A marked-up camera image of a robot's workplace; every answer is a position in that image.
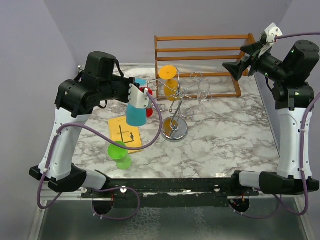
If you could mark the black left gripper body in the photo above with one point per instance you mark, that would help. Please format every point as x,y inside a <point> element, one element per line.
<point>119,87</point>

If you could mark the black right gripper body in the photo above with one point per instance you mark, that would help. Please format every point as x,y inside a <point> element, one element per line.
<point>266,64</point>

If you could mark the blue plastic wine glass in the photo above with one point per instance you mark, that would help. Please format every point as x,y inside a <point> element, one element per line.
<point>137,117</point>

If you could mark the clear wine glass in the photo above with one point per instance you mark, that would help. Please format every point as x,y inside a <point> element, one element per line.
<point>202,95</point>

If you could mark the yellow plastic wine glass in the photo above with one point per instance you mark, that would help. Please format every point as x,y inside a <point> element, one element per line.
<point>167,73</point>

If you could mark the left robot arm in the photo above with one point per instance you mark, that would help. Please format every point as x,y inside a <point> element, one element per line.
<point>75,102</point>

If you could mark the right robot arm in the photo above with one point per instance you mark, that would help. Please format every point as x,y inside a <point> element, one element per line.
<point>292,95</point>

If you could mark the wooden slatted rack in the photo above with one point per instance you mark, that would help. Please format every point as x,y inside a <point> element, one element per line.
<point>203,55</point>

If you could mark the green plastic wine glass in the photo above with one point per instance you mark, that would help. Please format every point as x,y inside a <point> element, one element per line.
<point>120,156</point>

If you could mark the chrome wine glass rack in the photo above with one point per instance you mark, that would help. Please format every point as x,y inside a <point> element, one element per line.
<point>175,128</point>

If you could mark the yellow book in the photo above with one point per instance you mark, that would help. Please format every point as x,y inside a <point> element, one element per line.
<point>119,130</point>

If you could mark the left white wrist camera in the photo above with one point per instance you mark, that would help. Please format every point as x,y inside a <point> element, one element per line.
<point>139,99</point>

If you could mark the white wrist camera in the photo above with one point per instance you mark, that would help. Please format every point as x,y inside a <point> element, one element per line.
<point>269,38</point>
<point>139,99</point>

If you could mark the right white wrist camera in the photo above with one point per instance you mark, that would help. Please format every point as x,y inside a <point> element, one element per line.
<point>269,38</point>

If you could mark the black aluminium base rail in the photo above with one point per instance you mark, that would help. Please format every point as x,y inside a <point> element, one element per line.
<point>156,192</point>

